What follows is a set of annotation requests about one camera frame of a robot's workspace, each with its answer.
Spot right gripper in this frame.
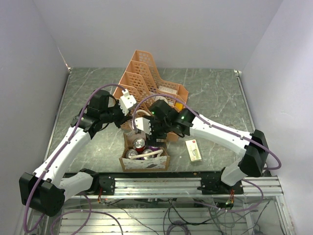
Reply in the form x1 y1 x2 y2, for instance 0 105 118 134
144 116 172 146

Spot purple soda can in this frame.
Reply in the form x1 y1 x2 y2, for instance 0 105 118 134
148 146 160 151
142 149 155 160

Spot red soda can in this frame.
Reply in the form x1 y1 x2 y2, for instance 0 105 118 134
133 138 145 152

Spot purple soda can front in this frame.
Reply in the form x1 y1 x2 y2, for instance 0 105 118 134
142 149 155 160

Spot brown canvas tote bag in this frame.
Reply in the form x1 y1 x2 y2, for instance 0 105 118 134
119 130 170 172

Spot purple Fanta can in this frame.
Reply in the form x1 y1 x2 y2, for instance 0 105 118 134
125 149 138 159

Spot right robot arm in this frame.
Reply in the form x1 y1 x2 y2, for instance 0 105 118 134
149 100 268 194

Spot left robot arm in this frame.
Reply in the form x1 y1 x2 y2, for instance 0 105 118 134
19 90 136 216

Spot peach plastic file organizer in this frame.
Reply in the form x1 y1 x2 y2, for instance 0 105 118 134
112 49 189 142

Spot white green cardboard box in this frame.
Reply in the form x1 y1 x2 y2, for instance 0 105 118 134
185 140 202 162

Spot yellow sticky notes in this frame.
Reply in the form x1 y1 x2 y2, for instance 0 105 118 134
175 103 183 111

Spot white papers in organizer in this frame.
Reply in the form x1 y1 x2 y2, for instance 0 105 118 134
153 86 178 106

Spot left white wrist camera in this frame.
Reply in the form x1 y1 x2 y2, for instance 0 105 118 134
119 89 137 116

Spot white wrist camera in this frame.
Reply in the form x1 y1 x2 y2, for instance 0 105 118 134
119 89 137 116
133 117 152 135

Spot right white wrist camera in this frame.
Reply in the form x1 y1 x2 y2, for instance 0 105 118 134
133 117 152 135

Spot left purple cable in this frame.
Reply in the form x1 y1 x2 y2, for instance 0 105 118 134
23 83 128 233

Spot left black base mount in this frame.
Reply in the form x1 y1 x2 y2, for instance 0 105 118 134
95 173 115 196

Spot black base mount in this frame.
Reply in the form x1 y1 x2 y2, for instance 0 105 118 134
197 173 244 195
95 173 115 196

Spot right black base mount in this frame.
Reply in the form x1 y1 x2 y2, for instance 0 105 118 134
197 173 244 195

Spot aluminium mounting rail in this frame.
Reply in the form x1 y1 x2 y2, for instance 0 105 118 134
63 177 284 199

